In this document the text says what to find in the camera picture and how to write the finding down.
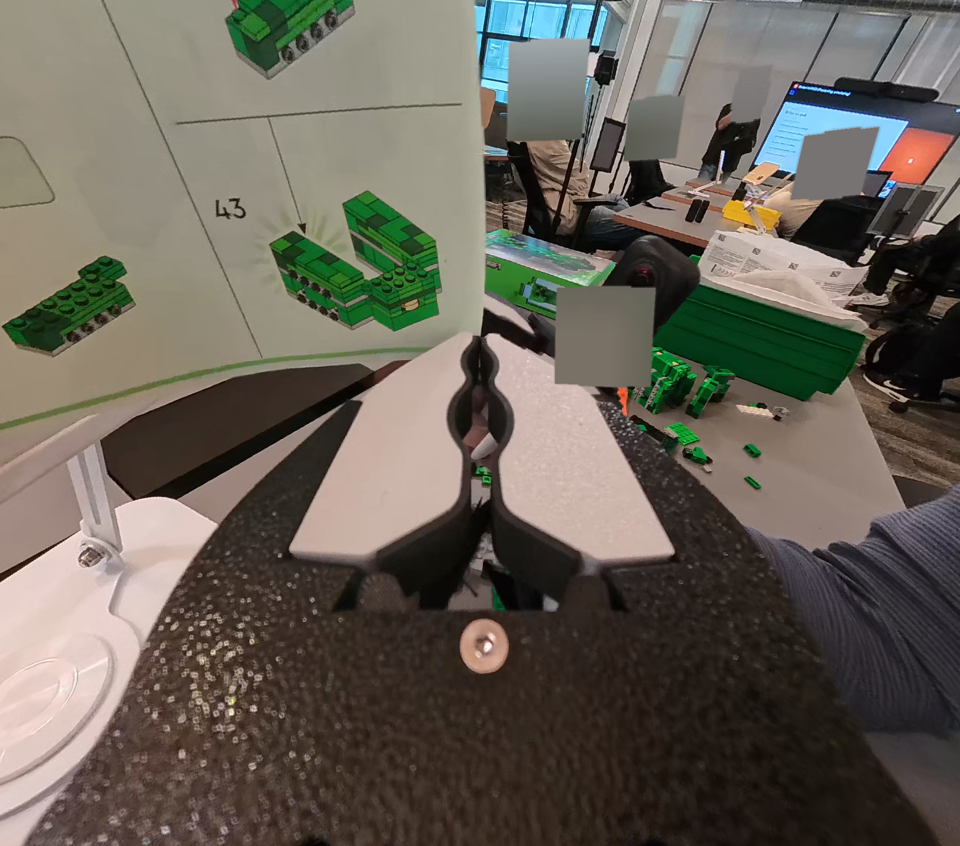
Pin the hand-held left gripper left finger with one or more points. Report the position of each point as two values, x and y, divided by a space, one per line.
397 471

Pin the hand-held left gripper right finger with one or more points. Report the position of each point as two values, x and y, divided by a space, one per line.
577 479

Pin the green brick instruction booklet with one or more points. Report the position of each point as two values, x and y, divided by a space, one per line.
150 171

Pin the person's right forearm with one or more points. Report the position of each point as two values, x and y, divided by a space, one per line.
885 606

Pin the grey meeting table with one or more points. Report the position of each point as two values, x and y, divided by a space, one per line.
660 216

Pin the white printed paper bag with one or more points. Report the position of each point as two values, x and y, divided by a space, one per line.
742 254

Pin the yellow box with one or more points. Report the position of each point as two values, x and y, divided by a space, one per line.
739 216

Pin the green flat brick plate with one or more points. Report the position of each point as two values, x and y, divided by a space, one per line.
682 434

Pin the green brick model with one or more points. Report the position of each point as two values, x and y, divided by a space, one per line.
712 392
664 381

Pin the green storage bin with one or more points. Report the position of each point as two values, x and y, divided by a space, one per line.
765 344

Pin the dark green small brick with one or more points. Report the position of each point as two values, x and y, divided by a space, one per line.
699 456

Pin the phone on white holder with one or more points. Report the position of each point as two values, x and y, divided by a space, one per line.
763 173

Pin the green toy set box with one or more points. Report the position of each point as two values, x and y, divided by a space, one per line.
540 265

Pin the tablet on stand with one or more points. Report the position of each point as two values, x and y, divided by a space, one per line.
607 145
907 209

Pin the white paper sheets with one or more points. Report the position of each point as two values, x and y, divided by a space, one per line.
825 287

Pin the white brick plate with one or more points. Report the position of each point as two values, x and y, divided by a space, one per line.
761 411

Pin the white book stand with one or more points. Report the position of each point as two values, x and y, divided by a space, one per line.
60 636

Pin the large wall display screen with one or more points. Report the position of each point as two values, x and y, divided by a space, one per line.
847 134

